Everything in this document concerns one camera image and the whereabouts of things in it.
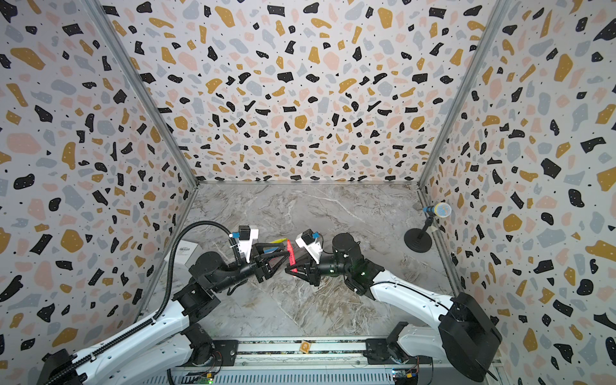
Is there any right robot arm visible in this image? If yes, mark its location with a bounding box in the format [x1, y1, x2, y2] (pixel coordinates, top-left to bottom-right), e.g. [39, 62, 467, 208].
[286, 229, 502, 383]

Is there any black corrugated cable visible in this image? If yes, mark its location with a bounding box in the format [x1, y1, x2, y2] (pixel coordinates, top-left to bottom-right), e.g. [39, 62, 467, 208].
[42, 220, 237, 385]

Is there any black microphone stand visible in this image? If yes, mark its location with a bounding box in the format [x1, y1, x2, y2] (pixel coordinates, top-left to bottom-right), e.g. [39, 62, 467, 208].
[404, 217, 434, 253]

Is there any blue microphone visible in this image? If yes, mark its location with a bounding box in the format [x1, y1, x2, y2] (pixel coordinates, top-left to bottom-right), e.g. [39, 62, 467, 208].
[423, 202, 452, 218]

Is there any pink highlighter pen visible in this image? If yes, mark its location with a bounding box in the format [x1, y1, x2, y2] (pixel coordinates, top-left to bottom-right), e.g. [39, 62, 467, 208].
[287, 240, 296, 266]

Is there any yellow highlighter pen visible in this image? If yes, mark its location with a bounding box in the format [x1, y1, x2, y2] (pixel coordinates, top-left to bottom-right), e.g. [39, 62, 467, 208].
[269, 237, 288, 244]

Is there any blue highlighter pen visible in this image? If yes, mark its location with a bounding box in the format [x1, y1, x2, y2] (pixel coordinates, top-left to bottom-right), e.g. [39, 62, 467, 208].
[263, 248, 284, 254]

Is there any white small box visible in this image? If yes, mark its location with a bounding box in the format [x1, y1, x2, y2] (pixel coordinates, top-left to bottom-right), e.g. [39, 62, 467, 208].
[174, 240, 203, 268]

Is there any orange tag on rail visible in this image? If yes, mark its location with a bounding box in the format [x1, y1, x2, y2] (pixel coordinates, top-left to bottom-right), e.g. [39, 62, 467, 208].
[299, 341, 311, 354]

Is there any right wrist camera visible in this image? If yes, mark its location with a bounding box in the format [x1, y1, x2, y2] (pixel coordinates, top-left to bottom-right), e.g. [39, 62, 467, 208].
[295, 229, 323, 264]

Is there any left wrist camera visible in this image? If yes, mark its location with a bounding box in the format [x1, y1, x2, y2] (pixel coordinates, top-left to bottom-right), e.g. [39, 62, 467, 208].
[229, 226, 259, 262]

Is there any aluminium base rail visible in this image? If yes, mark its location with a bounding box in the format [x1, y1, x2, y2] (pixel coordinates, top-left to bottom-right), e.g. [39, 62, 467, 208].
[115, 336, 506, 385]

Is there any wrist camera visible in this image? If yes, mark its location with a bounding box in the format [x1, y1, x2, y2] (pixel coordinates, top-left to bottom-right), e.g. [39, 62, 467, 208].
[229, 226, 259, 262]
[295, 229, 323, 264]

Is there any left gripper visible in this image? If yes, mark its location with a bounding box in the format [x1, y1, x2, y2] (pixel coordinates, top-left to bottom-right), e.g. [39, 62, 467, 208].
[209, 243, 288, 297]

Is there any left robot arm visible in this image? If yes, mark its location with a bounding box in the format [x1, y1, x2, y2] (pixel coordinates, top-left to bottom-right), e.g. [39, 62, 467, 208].
[37, 243, 294, 384]

